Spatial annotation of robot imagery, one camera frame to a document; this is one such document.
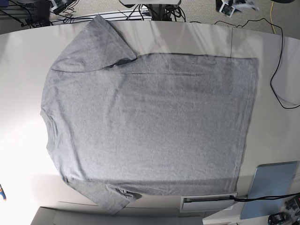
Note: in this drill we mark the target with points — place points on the white box with circuit board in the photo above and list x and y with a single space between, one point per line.
226 9

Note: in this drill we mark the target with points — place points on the black device bottom right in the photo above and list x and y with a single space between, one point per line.
280 218

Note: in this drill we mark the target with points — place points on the grey-blue flat panel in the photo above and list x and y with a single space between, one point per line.
269 180

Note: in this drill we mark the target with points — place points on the blue orange tool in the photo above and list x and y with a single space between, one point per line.
2 194

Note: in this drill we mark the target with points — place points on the grey T-shirt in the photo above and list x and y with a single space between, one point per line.
121 126

